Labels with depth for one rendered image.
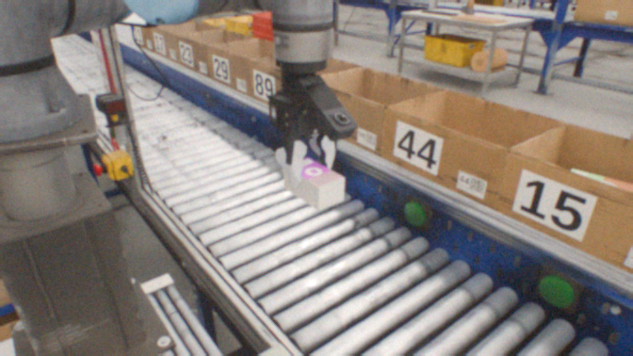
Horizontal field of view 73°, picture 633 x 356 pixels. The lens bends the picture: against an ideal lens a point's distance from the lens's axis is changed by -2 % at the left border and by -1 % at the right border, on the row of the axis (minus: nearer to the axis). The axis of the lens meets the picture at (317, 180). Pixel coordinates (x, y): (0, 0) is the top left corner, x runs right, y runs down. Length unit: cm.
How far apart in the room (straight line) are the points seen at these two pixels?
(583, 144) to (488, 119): 28
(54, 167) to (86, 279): 20
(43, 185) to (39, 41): 22
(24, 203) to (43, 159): 8
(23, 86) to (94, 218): 23
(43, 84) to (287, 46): 35
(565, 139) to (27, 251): 124
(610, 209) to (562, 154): 36
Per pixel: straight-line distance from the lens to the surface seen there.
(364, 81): 176
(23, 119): 72
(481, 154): 112
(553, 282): 106
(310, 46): 64
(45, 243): 80
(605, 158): 132
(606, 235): 106
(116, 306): 91
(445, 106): 152
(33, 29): 73
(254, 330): 99
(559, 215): 108
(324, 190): 70
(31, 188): 80
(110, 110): 134
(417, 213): 120
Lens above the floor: 145
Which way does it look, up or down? 28 degrees down
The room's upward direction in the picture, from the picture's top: straight up
